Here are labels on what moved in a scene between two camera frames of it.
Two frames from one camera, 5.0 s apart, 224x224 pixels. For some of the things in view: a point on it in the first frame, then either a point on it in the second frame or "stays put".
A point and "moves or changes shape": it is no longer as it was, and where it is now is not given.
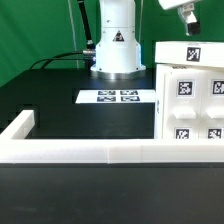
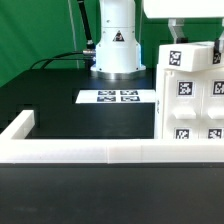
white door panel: [183, 104] stays put
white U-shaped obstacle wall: [16, 149] stays put
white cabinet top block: [190, 53] moves or changes shape
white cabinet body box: [189, 102] stays put
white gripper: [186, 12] to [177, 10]
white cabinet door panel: [211, 110] stays put
